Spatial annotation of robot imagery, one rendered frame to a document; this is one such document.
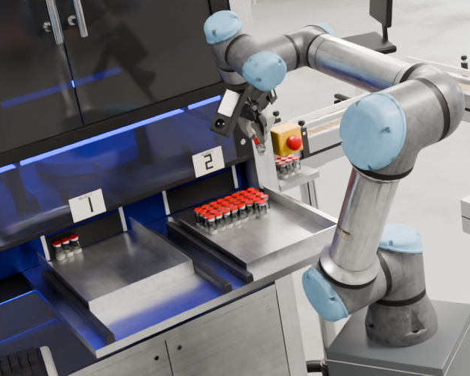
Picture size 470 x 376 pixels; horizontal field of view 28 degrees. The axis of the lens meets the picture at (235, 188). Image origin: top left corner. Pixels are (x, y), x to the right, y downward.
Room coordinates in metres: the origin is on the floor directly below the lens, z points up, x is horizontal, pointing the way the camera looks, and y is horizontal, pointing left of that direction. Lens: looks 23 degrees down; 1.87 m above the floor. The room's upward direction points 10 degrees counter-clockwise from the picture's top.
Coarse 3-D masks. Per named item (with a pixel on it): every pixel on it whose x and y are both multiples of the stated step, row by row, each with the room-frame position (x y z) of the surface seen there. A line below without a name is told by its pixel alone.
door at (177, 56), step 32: (64, 0) 2.13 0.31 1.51; (96, 0) 2.17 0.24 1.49; (128, 0) 2.20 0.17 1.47; (160, 0) 2.24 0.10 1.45; (192, 0) 2.28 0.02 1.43; (64, 32) 2.13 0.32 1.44; (96, 32) 2.16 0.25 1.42; (128, 32) 2.20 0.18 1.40; (160, 32) 2.23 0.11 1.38; (192, 32) 2.27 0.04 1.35; (96, 64) 2.15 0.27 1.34; (128, 64) 2.19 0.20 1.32; (160, 64) 2.23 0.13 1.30; (192, 64) 2.26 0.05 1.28; (96, 96) 2.14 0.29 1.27; (128, 96) 2.18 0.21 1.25; (160, 96) 2.22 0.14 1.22
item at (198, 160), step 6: (210, 150) 2.25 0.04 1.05; (216, 150) 2.26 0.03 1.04; (192, 156) 2.23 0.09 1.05; (198, 156) 2.24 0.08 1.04; (216, 156) 2.26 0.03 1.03; (198, 162) 2.24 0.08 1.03; (204, 162) 2.24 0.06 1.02; (210, 162) 2.25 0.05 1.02; (216, 162) 2.26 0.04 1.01; (222, 162) 2.27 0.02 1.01; (198, 168) 2.23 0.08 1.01; (204, 168) 2.24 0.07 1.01; (216, 168) 2.26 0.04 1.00; (198, 174) 2.23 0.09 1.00; (204, 174) 2.24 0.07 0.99
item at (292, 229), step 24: (264, 192) 2.28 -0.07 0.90; (288, 216) 2.13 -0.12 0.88; (312, 216) 2.07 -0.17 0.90; (216, 240) 2.07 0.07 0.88; (240, 240) 2.04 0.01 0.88; (264, 240) 2.02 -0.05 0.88; (288, 240) 2.00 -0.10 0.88; (312, 240) 1.94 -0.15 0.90; (240, 264) 1.88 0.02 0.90; (264, 264) 1.88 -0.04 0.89
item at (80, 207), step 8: (96, 192) 2.11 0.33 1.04; (72, 200) 2.08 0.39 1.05; (80, 200) 2.09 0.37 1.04; (96, 200) 2.11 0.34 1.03; (72, 208) 2.08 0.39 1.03; (80, 208) 2.09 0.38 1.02; (88, 208) 2.10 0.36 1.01; (96, 208) 2.10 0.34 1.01; (104, 208) 2.11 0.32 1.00; (72, 216) 2.08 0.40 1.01; (80, 216) 2.08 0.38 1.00; (88, 216) 2.09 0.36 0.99
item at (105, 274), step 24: (120, 240) 2.16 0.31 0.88; (144, 240) 2.14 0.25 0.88; (48, 264) 2.03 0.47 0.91; (72, 264) 2.07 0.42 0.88; (96, 264) 2.05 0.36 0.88; (120, 264) 2.03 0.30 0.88; (144, 264) 2.01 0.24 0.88; (168, 264) 1.98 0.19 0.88; (192, 264) 1.92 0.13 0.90; (72, 288) 1.89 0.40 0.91; (96, 288) 1.93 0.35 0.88; (120, 288) 1.84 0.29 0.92; (144, 288) 1.87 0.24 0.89; (96, 312) 1.81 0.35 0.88
